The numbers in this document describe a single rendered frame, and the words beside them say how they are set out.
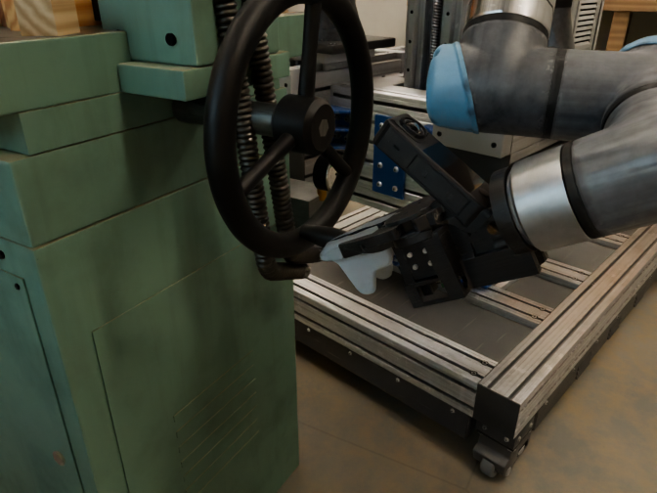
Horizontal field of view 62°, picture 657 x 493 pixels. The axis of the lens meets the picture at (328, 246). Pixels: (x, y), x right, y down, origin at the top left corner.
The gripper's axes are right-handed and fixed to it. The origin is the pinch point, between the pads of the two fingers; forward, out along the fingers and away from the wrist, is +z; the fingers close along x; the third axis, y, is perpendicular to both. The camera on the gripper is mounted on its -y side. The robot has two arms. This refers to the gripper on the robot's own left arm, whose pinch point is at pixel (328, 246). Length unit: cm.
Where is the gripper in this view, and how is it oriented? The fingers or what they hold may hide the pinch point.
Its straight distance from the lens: 56.0
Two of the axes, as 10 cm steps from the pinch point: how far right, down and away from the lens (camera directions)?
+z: -7.4, 2.5, 6.2
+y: 4.3, 8.9, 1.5
